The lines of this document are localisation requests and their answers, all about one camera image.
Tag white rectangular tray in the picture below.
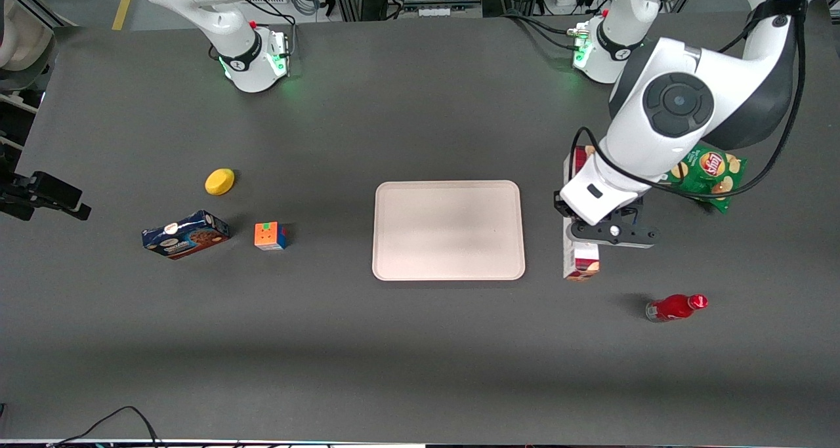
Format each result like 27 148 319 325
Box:
372 180 526 282

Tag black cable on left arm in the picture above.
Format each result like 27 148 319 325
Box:
570 0 809 203

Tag red cookie box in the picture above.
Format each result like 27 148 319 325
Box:
562 145 600 282

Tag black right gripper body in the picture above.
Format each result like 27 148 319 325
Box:
0 173 35 222

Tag green chips bag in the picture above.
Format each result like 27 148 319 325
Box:
660 143 747 214

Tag long black looping cable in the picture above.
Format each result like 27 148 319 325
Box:
49 405 161 448

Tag multicoloured puzzle cube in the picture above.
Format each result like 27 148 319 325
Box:
254 222 288 251

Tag black cables at arm base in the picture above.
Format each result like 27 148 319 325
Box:
502 10 581 52

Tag red bottle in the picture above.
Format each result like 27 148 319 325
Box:
645 294 709 323

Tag blue cookie box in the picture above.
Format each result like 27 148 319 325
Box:
142 210 231 260

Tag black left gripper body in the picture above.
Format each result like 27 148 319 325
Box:
555 191 647 247

